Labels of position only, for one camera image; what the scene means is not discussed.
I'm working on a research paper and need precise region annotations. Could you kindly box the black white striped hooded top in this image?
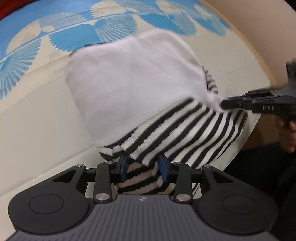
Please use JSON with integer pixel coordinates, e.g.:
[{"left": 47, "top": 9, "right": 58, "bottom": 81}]
[{"left": 65, "top": 29, "right": 248, "bottom": 195}]

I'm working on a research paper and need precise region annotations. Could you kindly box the person right hand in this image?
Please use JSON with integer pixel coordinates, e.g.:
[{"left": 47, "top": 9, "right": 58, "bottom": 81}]
[{"left": 275, "top": 116, "right": 296, "bottom": 153}]

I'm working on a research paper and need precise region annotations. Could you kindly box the blue cream patterned bedsheet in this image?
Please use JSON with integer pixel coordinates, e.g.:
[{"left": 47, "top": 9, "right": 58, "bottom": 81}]
[{"left": 0, "top": 0, "right": 278, "bottom": 200}]

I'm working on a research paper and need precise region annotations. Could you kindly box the wooden bed frame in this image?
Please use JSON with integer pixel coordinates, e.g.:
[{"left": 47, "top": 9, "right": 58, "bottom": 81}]
[{"left": 199, "top": 0, "right": 278, "bottom": 88}]

